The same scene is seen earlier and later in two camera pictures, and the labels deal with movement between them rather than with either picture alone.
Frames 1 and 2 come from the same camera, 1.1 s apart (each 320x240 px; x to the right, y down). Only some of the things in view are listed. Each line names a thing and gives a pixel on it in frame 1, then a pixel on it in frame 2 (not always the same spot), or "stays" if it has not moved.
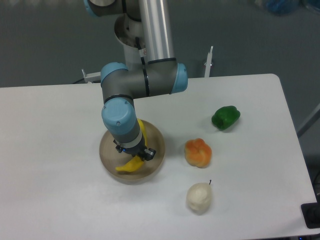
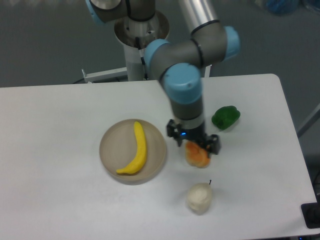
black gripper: x=145 y=153 to x=212 y=142
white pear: x=199 y=197 stays
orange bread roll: x=198 y=153 stays
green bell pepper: x=225 y=117 stays
